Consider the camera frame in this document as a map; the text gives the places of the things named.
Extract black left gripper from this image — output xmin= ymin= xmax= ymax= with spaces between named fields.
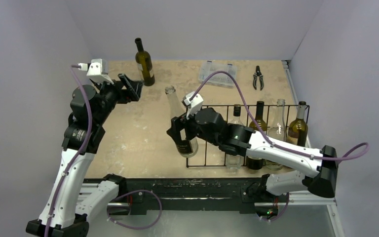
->
xmin=92 ymin=73 xmax=143 ymax=125

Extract tall clear glass bottle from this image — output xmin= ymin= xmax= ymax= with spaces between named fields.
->
xmin=165 ymin=85 xmax=198 ymax=158

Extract green wine bottle back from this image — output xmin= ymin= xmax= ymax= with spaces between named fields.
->
xmin=135 ymin=38 xmax=155 ymax=86

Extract green wine bottle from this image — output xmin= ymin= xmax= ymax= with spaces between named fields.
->
xmin=135 ymin=38 xmax=155 ymax=86
xmin=245 ymin=100 xmax=268 ymax=171
xmin=287 ymin=101 xmax=308 ymax=147

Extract square clear liquor bottle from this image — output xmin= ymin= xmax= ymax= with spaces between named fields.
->
xmin=226 ymin=104 xmax=244 ymax=169

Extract green wine bottle front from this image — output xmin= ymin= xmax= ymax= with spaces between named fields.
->
xmin=245 ymin=100 xmax=268 ymax=171

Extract clear wine bottle dark label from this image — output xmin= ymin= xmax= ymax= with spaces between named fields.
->
xmin=266 ymin=98 xmax=288 ymax=171

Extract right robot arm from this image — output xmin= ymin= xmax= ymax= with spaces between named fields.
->
xmin=166 ymin=108 xmax=338 ymax=201

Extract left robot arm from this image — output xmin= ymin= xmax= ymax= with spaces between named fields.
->
xmin=26 ymin=74 xmax=143 ymax=237

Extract clear plastic organizer box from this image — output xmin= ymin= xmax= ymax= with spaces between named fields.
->
xmin=198 ymin=61 xmax=238 ymax=88

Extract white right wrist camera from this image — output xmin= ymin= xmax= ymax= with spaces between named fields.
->
xmin=182 ymin=91 xmax=204 ymax=119

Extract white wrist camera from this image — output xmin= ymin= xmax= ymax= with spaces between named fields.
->
xmin=182 ymin=91 xmax=204 ymax=119
xmin=75 ymin=58 xmax=114 ymax=85

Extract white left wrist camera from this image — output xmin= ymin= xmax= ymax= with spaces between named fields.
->
xmin=75 ymin=58 xmax=114 ymax=85

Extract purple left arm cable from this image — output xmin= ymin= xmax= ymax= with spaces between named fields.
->
xmin=44 ymin=64 xmax=93 ymax=237

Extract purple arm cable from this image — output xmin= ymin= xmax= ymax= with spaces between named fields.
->
xmin=44 ymin=64 xmax=93 ymax=237
xmin=189 ymin=70 xmax=370 ymax=161

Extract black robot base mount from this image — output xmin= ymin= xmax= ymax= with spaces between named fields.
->
xmin=84 ymin=176 xmax=290 ymax=217

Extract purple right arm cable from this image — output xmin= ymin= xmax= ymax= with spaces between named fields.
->
xmin=189 ymin=70 xmax=370 ymax=161

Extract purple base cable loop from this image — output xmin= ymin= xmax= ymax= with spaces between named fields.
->
xmin=107 ymin=189 xmax=163 ymax=230

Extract black handled pliers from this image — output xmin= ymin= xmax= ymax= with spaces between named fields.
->
xmin=253 ymin=65 xmax=265 ymax=90

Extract black wire wine rack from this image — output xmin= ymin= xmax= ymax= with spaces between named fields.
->
xmin=186 ymin=104 xmax=298 ymax=170

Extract aluminium frame rail right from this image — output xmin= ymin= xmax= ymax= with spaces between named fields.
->
xmin=281 ymin=60 xmax=323 ymax=183

